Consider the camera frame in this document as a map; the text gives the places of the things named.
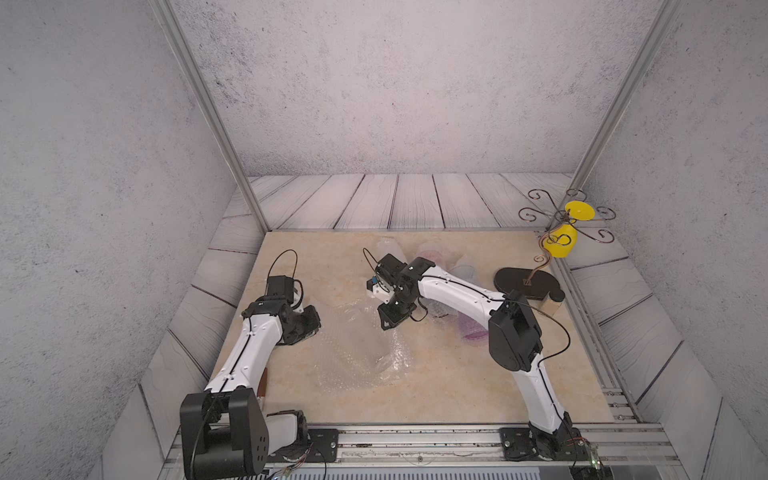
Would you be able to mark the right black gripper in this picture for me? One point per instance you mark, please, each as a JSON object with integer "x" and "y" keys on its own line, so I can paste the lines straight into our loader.
{"x": 390, "y": 319}

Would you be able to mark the pink bubble wrapped vase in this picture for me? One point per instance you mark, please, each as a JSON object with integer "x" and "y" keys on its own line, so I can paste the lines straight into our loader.
{"x": 432, "y": 251}

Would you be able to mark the left aluminium corner post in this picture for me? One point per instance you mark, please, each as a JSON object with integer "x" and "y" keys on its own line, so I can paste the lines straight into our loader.
{"x": 175, "y": 36}

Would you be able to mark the aluminium corner post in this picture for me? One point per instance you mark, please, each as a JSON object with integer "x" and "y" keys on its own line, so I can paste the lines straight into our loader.
{"x": 175, "y": 36}
{"x": 639, "y": 66}

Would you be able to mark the clear bubble wrapped vase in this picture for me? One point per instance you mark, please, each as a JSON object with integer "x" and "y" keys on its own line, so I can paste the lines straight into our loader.
{"x": 390, "y": 246}

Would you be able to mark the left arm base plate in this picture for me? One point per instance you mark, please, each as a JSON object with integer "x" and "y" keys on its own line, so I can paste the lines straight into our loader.
{"x": 315, "y": 446}

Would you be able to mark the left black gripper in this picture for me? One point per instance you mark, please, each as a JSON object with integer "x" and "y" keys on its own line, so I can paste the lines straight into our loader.
{"x": 313, "y": 324}

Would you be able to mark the aluminium rail frame front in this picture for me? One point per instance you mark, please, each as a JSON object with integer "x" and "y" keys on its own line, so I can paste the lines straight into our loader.
{"x": 624, "y": 448}

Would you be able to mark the purple bubble wrapped vase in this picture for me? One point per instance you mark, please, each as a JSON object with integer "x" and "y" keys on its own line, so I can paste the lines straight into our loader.
{"x": 469, "y": 330}

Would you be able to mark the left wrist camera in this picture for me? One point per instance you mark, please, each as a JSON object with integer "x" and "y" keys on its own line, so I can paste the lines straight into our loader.
{"x": 286, "y": 287}

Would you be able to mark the black wire glass stand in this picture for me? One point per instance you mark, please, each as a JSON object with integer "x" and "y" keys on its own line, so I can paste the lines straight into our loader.
{"x": 535, "y": 283}

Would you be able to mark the metal scraper wooden handle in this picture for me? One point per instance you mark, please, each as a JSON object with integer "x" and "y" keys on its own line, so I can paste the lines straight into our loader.
{"x": 262, "y": 386}

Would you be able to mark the clear glass vase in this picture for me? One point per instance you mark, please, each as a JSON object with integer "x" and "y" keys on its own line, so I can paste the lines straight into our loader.
{"x": 392, "y": 356}

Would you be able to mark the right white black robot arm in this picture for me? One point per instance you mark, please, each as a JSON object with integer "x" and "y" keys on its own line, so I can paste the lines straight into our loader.
{"x": 514, "y": 341}

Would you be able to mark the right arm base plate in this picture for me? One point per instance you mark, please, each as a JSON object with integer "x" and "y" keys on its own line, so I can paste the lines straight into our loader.
{"x": 528, "y": 444}

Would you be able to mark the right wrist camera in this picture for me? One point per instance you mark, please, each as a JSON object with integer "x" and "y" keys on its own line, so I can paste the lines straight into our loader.
{"x": 379, "y": 290}

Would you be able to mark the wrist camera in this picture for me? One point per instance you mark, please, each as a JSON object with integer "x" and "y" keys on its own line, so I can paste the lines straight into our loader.
{"x": 286, "y": 287}
{"x": 379, "y": 290}

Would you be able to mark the right aluminium corner post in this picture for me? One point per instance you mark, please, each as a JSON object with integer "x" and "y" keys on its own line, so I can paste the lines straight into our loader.
{"x": 639, "y": 66}

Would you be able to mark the small bottle black cap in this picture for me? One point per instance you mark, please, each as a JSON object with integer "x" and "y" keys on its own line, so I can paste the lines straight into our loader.
{"x": 552, "y": 302}

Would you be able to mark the yellow plastic wine glass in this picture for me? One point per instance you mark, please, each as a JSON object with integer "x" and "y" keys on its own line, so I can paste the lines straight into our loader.
{"x": 560, "y": 242}

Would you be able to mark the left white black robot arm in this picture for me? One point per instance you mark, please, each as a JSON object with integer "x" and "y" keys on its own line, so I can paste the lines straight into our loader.
{"x": 224, "y": 433}

